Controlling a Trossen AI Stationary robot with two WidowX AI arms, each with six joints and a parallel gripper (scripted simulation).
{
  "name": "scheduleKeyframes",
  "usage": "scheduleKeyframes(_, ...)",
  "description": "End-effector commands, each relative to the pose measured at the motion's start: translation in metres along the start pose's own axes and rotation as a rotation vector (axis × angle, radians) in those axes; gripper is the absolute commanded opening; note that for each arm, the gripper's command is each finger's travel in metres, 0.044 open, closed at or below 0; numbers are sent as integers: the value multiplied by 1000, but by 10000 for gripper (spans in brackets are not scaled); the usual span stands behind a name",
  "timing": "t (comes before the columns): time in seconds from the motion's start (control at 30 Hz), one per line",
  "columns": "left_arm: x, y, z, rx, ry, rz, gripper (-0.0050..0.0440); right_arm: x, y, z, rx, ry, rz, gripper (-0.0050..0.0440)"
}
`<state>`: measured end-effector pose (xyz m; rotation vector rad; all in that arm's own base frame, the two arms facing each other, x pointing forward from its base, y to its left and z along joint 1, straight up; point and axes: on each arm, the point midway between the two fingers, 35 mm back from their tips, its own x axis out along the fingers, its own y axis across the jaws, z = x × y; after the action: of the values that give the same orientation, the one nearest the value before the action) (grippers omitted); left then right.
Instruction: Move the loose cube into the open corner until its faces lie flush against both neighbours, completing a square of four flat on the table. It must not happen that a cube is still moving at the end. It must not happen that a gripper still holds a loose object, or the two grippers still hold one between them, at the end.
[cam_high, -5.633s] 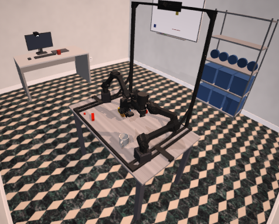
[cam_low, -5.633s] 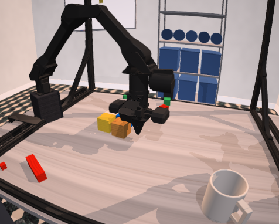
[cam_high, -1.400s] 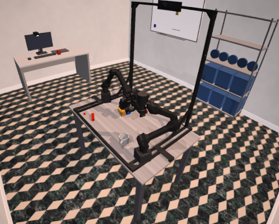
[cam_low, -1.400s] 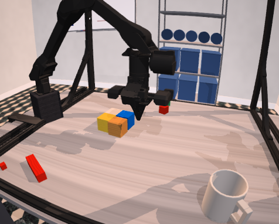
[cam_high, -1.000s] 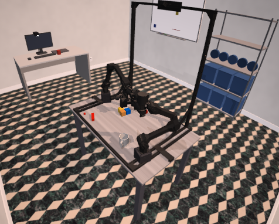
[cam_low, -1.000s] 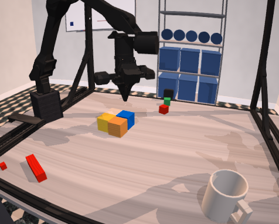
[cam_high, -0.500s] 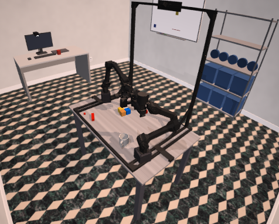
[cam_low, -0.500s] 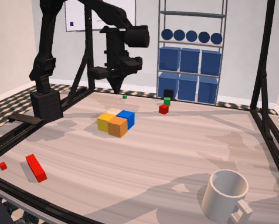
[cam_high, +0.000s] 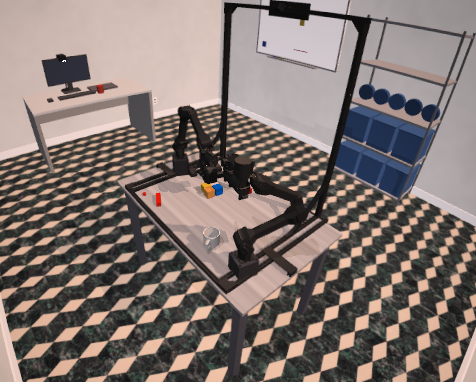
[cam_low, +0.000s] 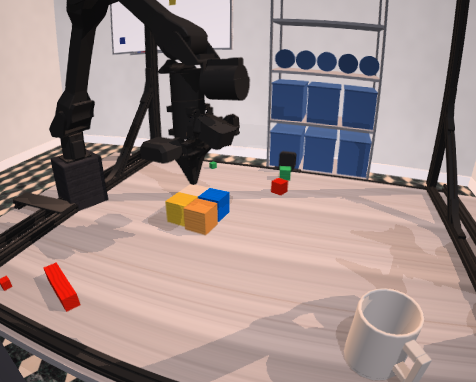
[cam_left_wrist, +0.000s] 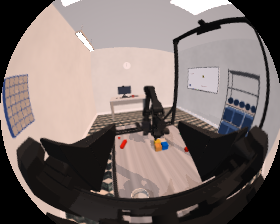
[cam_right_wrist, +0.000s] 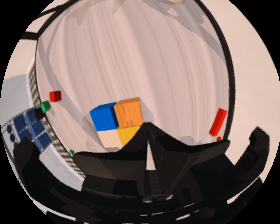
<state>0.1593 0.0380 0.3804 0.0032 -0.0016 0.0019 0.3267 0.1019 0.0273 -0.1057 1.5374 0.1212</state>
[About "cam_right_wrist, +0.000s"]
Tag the green cube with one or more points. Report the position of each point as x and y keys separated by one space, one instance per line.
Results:
x=45 y=106

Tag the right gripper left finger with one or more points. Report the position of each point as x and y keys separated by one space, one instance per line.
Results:
x=126 y=164

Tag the yellow cube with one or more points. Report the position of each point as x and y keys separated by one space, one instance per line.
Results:
x=126 y=133

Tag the blue cube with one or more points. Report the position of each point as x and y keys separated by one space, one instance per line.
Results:
x=104 y=117

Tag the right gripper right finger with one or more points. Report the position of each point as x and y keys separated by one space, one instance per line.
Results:
x=172 y=158

